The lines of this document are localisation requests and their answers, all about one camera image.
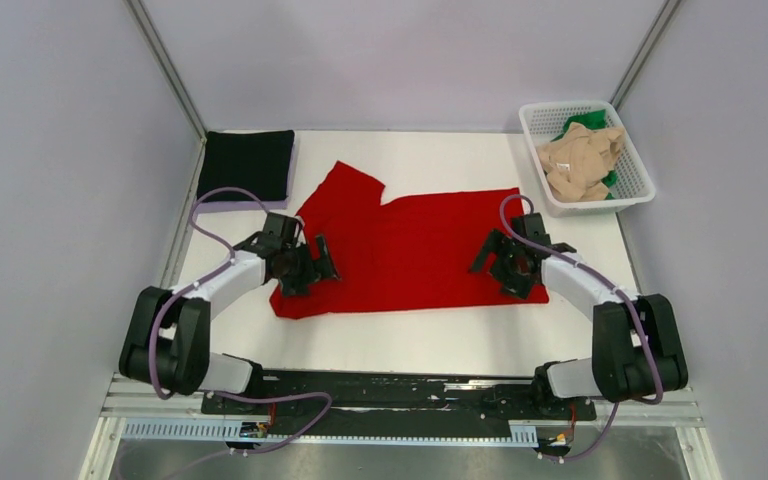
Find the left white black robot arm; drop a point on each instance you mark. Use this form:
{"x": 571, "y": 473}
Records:
{"x": 168, "y": 342}

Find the red t shirt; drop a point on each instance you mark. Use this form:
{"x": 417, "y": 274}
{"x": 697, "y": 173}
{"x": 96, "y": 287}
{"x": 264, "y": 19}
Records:
{"x": 411, "y": 253}

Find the folded black t shirt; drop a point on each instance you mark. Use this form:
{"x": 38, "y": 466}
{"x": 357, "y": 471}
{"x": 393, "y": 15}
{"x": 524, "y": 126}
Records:
{"x": 257, "y": 162}

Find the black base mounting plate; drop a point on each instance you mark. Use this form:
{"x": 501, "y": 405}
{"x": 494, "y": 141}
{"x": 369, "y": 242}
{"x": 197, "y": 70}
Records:
{"x": 375, "y": 403}

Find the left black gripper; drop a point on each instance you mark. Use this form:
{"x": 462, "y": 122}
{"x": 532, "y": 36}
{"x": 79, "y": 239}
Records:
{"x": 315, "y": 271}

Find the beige t shirt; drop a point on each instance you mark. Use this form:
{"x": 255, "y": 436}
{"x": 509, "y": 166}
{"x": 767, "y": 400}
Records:
{"x": 579, "y": 162}

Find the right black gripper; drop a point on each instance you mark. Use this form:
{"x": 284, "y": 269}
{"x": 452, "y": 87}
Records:
{"x": 491, "y": 246}

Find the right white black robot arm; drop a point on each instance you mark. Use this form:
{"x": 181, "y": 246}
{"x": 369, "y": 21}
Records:
{"x": 636, "y": 350}

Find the white plastic basket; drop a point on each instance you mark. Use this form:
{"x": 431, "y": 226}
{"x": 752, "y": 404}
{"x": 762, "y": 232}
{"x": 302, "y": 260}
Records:
{"x": 541, "y": 122}

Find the green t shirt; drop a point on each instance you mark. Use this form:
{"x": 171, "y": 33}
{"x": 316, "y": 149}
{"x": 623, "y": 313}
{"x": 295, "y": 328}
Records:
{"x": 586, "y": 120}

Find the aluminium frame rail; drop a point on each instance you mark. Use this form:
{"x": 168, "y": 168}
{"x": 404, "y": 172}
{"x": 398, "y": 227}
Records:
{"x": 679, "y": 409}

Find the folded lavender t shirt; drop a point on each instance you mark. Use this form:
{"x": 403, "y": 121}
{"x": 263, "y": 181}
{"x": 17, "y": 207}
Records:
{"x": 238, "y": 199}

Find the white slotted cable duct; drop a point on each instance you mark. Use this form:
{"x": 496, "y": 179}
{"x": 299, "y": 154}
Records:
{"x": 239, "y": 431}

